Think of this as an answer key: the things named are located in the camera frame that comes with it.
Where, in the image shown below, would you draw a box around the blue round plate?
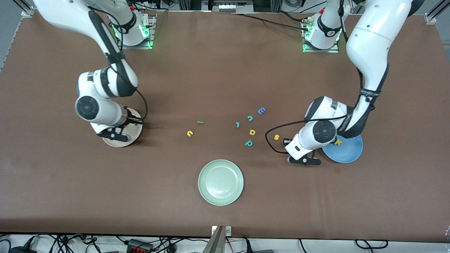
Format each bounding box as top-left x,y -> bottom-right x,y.
322,135 -> 363,164

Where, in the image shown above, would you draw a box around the black power strip red switches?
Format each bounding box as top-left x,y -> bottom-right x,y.
127,239 -> 154,253

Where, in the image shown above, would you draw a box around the grey box with white connector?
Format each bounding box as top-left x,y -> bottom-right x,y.
202,0 -> 254,13

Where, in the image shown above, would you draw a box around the aluminium frame profile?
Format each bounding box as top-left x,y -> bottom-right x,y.
424,0 -> 450,24
13,0 -> 36,17

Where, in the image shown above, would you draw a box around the brown table cover mat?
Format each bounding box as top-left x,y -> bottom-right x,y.
0,9 -> 450,243

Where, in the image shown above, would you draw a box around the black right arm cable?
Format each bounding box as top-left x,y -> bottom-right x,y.
90,11 -> 148,122

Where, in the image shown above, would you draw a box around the pale green round plate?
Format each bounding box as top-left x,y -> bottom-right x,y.
198,159 -> 244,206

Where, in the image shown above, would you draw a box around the looped black cable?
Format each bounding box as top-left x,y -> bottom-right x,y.
354,239 -> 389,249

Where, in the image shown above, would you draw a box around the tangled black cable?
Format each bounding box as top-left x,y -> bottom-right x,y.
26,234 -> 97,253

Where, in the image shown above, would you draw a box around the aluminium camera post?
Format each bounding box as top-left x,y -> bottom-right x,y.
204,226 -> 225,253

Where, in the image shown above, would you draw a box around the black right arm strap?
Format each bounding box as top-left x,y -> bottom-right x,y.
105,52 -> 126,64

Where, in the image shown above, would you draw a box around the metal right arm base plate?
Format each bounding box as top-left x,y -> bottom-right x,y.
117,11 -> 157,50

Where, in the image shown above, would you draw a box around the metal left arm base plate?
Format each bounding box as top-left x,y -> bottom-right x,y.
302,16 -> 340,53

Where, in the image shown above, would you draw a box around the long black table cable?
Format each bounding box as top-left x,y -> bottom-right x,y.
230,12 -> 310,32

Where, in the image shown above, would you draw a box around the beige round plate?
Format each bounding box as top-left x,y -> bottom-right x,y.
101,107 -> 143,148

